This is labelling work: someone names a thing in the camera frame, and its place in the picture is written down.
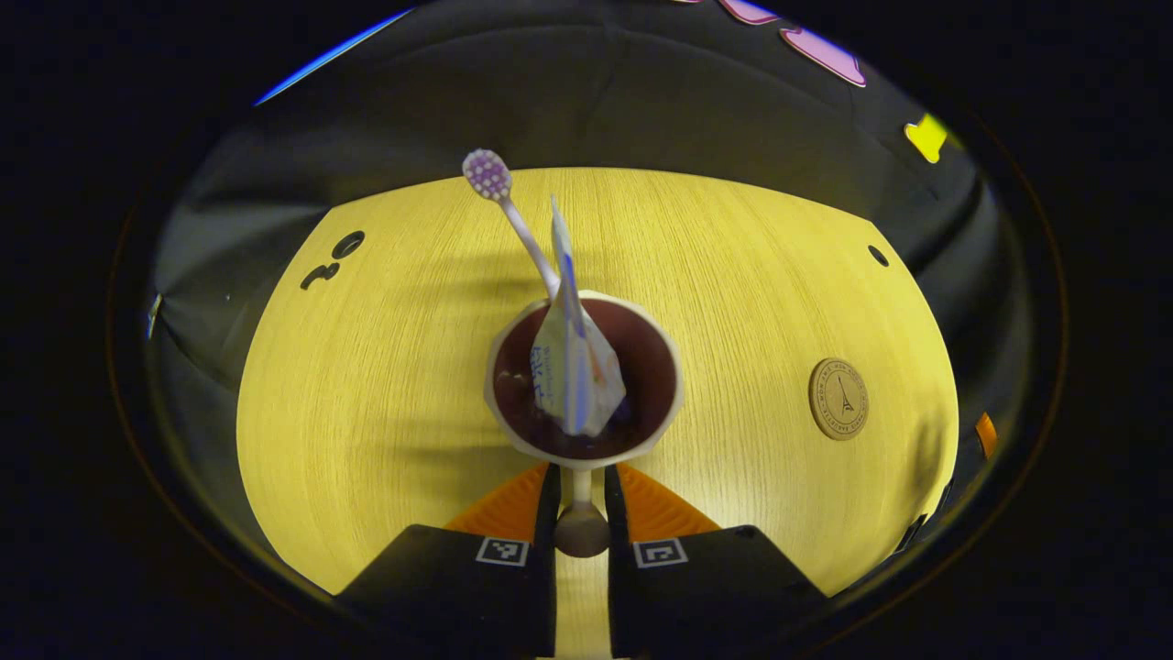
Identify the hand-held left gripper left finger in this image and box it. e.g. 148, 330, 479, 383
333, 461, 562, 659

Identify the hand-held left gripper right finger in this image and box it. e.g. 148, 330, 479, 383
603, 463, 830, 659

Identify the round cork coaster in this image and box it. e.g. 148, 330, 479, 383
808, 357, 870, 442

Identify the white toothpaste tube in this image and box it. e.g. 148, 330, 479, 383
530, 194, 628, 437

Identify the beige cup with handle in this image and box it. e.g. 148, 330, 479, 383
484, 290, 685, 558

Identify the pale pink toothbrush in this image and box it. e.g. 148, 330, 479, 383
462, 148, 562, 299

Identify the wooden desktop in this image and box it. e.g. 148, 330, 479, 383
236, 167, 960, 659

